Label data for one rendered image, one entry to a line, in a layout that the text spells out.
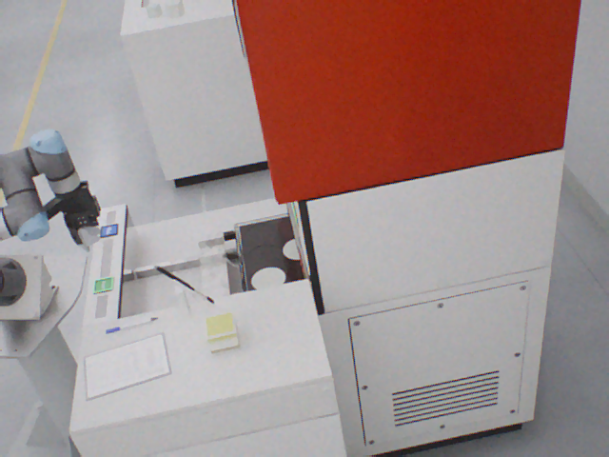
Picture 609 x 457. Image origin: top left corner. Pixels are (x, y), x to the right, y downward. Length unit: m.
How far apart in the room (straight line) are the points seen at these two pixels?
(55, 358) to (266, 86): 1.30
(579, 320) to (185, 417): 1.92
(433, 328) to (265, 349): 0.62
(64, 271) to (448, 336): 1.26
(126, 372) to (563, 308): 1.99
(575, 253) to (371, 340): 1.57
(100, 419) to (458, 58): 1.16
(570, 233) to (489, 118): 1.87
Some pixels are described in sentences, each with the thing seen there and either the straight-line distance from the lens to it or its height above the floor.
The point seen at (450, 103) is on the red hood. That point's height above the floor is 1.41.
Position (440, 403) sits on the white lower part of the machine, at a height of 0.30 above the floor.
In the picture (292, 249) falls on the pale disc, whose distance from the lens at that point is 2.09.
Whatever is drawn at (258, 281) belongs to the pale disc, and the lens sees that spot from 2.01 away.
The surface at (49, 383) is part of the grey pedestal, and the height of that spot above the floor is 0.51.
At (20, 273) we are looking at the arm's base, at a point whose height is 0.94.
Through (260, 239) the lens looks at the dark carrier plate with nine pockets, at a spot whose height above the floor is 0.90.
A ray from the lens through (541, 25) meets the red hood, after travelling 1.69.
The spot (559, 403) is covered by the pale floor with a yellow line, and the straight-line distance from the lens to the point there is 2.84.
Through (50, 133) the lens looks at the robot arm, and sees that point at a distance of 1.80.
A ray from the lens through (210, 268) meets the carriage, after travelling 2.13.
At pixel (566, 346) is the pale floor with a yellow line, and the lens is 3.03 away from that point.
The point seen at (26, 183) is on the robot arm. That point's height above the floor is 1.39.
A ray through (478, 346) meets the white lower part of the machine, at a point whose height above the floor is 0.54.
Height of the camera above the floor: 2.23
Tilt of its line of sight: 39 degrees down
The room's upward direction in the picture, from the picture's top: 10 degrees counter-clockwise
